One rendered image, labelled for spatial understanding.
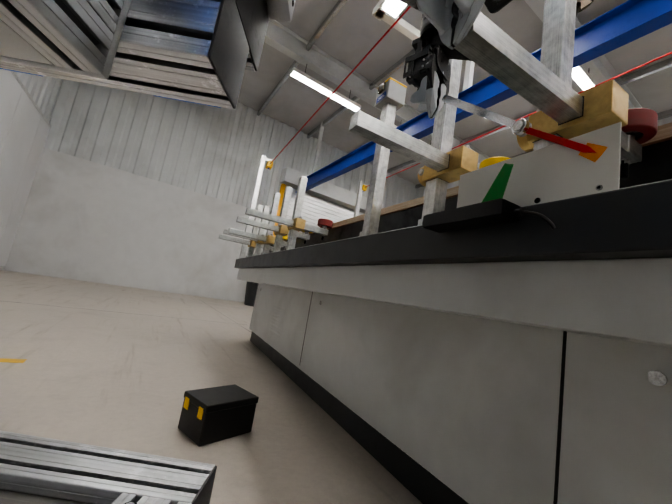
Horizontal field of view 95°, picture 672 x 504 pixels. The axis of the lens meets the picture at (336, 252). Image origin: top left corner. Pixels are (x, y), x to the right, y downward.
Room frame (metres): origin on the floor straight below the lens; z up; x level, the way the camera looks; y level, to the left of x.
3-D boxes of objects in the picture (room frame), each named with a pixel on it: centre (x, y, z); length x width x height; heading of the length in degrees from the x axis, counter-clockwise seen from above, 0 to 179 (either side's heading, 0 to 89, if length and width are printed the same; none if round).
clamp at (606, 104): (0.45, -0.33, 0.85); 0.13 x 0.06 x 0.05; 27
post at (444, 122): (0.69, -0.21, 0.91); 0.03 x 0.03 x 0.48; 27
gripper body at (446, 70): (0.63, -0.14, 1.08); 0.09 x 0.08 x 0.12; 47
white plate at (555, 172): (0.49, -0.29, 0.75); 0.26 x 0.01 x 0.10; 27
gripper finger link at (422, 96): (0.62, -0.13, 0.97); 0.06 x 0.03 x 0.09; 47
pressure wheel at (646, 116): (0.50, -0.47, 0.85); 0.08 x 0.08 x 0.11
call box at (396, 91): (0.93, -0.09, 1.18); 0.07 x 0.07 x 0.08; 27
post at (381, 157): (0.93, -0.09, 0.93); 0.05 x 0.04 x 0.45; 27
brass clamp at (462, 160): (0.67, -0.22, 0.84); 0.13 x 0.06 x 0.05; 27
